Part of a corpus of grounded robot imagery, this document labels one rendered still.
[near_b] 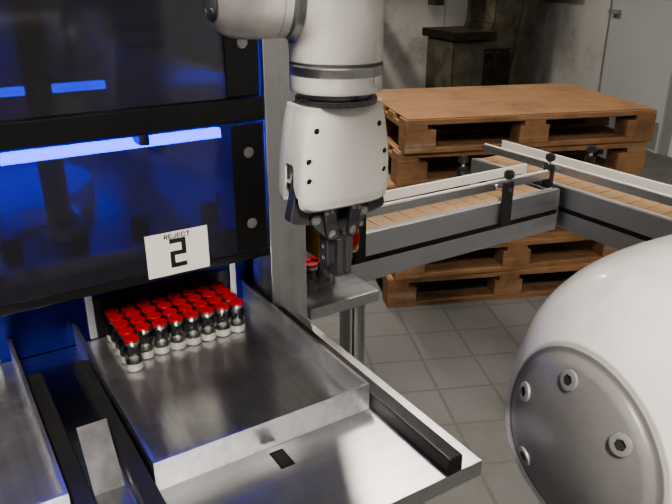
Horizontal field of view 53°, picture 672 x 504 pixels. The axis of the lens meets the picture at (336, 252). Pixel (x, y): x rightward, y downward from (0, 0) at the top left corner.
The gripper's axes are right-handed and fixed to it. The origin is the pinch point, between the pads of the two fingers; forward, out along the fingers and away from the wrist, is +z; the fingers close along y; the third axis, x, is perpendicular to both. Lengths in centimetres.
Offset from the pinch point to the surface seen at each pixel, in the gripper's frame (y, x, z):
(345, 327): -30, -44, 38
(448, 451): -7.1, 10.7, 20.3
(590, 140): -207, -128, 40
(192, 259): 5.1, -28.0, 9.8
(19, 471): 31.2, -12.2, 22.1
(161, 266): 9.4, -28.0, 9.8
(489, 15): -486, -480, 16
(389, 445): -4.0, 4.7, 22.3
